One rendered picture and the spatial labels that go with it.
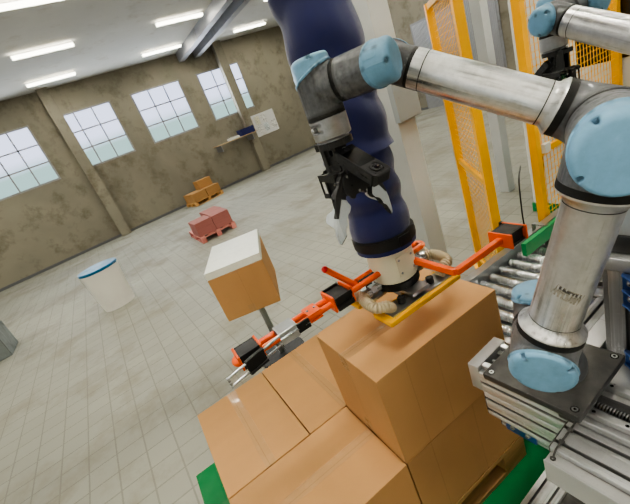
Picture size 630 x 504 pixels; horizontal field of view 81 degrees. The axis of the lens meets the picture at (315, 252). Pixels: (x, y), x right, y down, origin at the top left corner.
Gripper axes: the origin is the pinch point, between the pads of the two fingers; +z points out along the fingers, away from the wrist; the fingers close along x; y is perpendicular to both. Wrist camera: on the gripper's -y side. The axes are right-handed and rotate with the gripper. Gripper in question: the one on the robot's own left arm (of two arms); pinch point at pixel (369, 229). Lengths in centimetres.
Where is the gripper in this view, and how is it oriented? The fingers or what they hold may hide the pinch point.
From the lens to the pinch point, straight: 79.3
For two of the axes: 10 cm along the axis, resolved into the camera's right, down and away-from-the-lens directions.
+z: 3.4, 8.7, 3.6
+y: -5.3, -1.4, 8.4
